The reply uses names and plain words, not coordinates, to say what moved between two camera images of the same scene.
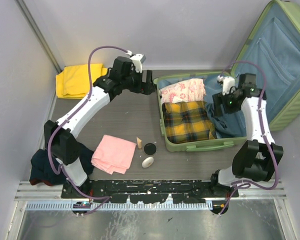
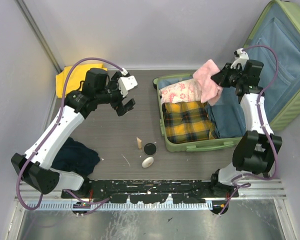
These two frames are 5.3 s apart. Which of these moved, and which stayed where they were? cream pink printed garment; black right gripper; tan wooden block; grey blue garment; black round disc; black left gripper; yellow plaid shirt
Moved: black left gripper; black right gripper
Stayed: black round disc; tan wooden block; yellow plaid shirt; grey blue garment; cream pink printed garment
